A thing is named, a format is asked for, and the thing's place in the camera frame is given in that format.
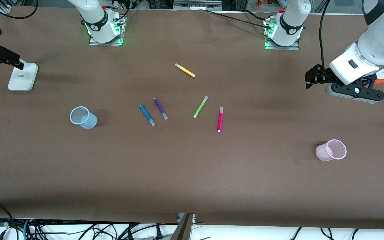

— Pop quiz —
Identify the brown table cover sheet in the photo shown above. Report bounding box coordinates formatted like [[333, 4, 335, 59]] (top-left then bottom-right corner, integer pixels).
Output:
[[0, 7, 384, 230]]

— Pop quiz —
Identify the blue marker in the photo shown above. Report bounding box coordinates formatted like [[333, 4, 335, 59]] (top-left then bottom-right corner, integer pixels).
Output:
[[139, 104, 156, 127]]

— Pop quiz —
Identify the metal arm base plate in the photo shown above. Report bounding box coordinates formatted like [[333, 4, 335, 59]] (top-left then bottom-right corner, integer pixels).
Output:
[[88, 13, 125, 46], [264, 19, 300, 51]]

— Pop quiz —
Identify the yellow marker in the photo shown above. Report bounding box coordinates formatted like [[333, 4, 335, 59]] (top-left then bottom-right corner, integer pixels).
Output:
[[175, 63, 196, 78]]

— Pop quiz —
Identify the white plastic stand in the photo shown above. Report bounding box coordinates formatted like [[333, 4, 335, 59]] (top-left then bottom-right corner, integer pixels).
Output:
[[8, 62, 39, 92]]

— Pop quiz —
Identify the translucent blue plastic cup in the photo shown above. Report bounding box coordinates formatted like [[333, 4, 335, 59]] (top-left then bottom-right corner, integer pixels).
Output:
[[70, 106, 98, 130]]

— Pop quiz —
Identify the translucent pink plastic cup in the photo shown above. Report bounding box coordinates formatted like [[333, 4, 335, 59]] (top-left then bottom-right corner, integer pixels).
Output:
[[315, 139, 347, 162]]

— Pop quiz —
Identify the black cable across table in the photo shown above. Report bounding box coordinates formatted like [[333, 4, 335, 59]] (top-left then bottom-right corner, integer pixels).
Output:
[[205, 9, 274, 29]]

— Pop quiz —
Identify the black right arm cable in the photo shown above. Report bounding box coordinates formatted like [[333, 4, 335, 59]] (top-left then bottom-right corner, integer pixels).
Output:
[[0, 0, 39, 20]]

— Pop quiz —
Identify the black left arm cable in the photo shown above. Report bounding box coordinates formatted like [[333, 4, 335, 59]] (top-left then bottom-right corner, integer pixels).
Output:
[[318, 0, 338, 79]]

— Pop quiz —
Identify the purple marker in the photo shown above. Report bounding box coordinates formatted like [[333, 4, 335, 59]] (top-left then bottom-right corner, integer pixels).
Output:
[[154, 97, 169, 121]]

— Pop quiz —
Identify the metal table bracket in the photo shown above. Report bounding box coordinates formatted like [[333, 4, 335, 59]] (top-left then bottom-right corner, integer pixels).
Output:
[[170, 213, 196, 240]]

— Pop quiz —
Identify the grey metal frame box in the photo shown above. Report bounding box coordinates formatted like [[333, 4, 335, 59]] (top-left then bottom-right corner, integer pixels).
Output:
[[173, 0, 223, 11]]

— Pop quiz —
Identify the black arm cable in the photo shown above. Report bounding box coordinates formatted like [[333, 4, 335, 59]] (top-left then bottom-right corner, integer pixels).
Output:
[[318, 0, 338, 79], [0, 0, 39, 20]]

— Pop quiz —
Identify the green marker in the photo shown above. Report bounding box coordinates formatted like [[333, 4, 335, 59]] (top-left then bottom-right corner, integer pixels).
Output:
[[193, 96, 209, 118]]

